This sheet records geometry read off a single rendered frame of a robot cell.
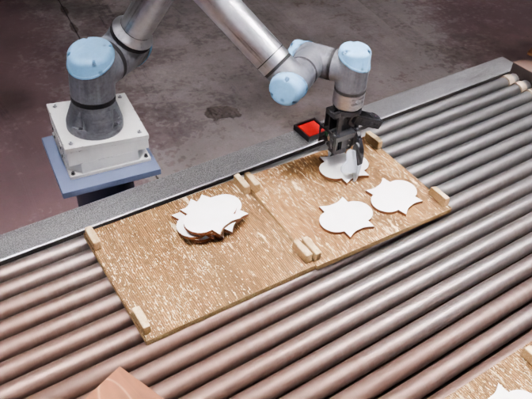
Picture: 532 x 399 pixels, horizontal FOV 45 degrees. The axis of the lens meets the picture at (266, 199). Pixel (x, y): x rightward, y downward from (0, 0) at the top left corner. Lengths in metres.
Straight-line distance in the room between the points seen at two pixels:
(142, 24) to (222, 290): 0.72
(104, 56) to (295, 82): 0.52
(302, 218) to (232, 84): 2.35
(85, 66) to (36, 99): 2.16
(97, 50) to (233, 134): 1.81
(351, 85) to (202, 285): 0.57
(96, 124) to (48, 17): 3.00
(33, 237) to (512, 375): 1.08
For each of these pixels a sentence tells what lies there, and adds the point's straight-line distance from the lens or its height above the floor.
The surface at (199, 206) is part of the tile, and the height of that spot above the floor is 0.98.
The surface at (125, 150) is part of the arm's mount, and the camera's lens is 1.79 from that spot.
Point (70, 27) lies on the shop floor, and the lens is 4.54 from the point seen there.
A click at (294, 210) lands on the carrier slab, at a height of 0.94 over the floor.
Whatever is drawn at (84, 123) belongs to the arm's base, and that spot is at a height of 1.01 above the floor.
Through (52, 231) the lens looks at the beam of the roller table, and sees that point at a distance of 1.59.
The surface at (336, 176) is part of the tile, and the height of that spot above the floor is 0.95.
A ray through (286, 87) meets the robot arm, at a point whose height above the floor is 1.26.
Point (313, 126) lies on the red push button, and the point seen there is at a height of 0.93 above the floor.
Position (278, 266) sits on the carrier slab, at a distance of 1.44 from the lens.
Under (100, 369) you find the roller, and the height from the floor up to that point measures 0.92.
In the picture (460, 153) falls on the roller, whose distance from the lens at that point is 1.90.
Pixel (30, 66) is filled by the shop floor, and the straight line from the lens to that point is 4.14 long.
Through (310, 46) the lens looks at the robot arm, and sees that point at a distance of 1.53.
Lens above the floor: 1.99
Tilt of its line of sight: 41 degrees down
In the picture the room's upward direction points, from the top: 3 degrees clockwise
